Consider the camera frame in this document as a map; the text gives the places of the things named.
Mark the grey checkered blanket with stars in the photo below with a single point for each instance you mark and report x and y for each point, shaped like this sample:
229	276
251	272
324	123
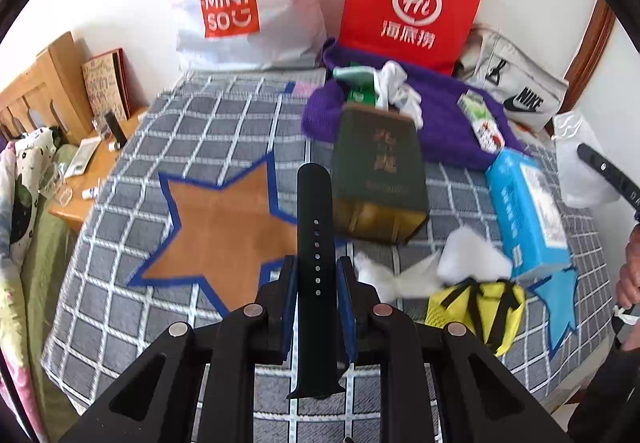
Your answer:
125	303

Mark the wooden nightstand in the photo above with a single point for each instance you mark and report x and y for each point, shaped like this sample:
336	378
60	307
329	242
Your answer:
75	210

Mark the white glove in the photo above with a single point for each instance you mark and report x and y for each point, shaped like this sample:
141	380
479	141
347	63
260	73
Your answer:
412	109
392	78

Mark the clear plastic container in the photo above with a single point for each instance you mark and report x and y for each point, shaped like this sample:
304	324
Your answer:
57	183

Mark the brown notebook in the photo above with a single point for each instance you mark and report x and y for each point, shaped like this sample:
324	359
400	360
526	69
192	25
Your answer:
102	83

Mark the white soft pad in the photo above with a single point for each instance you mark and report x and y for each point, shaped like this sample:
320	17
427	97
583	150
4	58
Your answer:
470	255

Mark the pale green tube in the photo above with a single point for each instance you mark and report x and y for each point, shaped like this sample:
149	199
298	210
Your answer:
355	74

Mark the small green packet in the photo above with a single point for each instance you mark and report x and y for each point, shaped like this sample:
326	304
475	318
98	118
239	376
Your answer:
361	98

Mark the black cylinder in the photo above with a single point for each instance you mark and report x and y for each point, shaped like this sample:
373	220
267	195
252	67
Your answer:
112	128

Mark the wooden headboard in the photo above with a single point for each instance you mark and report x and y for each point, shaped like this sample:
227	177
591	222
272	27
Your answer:
45	83

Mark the person's right forearm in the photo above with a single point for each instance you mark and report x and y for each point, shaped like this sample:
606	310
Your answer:
600	388

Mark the green wet wipes packet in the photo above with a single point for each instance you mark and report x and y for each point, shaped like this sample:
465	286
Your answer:
475	108

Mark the white spotted bedding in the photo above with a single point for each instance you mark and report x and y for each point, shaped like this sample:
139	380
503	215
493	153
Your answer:
30	158

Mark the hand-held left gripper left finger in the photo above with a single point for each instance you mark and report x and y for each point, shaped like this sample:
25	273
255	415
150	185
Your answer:
288	308

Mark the pale green bed sheet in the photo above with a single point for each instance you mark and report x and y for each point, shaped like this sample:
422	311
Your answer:
45	283

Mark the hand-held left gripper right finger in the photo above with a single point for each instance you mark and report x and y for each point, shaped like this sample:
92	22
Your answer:
346	310

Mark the purple knitted cloth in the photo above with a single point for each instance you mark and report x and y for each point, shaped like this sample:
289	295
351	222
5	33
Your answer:
445	123

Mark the brown wooden door frame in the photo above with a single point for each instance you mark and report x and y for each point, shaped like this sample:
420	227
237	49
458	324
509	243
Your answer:
595	43

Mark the blue tissue pack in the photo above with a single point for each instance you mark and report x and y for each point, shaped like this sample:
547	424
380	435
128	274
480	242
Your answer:
525	218

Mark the grey waist bag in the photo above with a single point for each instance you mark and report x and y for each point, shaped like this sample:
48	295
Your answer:
530	83

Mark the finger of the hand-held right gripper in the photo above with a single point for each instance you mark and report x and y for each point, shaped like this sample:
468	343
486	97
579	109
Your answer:
607	173

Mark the white packet with red print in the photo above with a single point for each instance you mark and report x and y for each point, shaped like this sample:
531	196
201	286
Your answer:
489	135

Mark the small white box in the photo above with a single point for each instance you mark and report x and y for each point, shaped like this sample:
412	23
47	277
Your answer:
82	158

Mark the pink floral quilt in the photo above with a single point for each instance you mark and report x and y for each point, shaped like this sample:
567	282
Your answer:
15	373

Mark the person's right hand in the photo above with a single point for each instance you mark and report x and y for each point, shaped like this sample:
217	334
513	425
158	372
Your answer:
631	273

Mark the crumpled white tissue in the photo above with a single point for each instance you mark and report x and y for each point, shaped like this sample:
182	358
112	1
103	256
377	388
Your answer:
380	273

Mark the clear plastic bag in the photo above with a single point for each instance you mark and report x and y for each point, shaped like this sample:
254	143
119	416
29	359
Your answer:
575	173

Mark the dark green box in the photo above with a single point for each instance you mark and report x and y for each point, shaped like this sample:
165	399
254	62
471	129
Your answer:
380	163

